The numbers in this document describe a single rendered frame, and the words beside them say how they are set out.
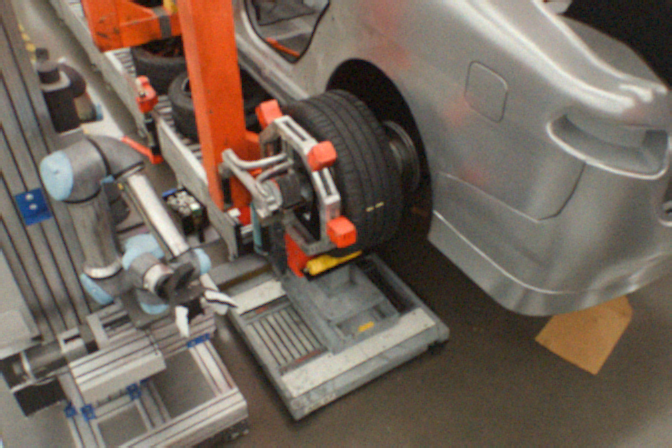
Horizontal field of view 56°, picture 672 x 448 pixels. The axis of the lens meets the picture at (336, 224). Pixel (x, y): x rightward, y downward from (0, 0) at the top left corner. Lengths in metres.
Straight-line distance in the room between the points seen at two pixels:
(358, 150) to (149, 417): 1.32
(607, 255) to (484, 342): 1.25
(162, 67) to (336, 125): 2.23
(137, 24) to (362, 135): 2.54
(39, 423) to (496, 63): 2.13
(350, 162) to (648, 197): 0.98
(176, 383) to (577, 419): 1.70
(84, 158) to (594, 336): 2.45
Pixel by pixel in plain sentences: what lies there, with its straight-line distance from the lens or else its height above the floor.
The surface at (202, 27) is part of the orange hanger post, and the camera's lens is 2.53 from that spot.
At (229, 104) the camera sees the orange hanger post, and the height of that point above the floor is 1.07.
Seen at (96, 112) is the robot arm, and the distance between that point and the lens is 2.65.
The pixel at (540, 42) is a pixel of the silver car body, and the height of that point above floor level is 1.66.
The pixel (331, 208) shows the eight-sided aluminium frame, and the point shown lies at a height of 0.94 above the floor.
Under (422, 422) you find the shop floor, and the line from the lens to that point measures 2.86.
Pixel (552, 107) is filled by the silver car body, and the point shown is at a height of 1.54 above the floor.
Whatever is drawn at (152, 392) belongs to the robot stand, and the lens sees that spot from 2.76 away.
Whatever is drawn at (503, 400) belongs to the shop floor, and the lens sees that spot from 2.99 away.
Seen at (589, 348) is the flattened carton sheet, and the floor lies 0.01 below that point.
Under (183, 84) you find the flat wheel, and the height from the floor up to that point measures 0.50.
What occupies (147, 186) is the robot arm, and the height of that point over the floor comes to 1.33.
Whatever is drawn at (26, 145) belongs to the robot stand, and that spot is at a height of 1.41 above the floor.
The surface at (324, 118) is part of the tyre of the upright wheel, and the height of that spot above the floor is 1.17.
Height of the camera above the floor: 2.41
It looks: 41 degrees down
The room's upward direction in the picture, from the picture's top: straight up
